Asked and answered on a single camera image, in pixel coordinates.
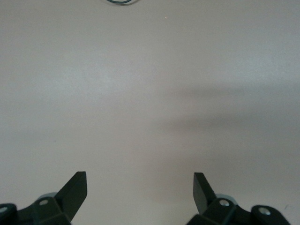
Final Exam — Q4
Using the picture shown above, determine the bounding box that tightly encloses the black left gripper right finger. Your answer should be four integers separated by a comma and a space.
186, 172, 253, 225

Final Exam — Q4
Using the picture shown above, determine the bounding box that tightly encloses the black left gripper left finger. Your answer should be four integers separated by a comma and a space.
16, 171, 88, 225

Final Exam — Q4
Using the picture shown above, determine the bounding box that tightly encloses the thin dark looped cable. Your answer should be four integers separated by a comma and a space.
105, 0, 139, 5

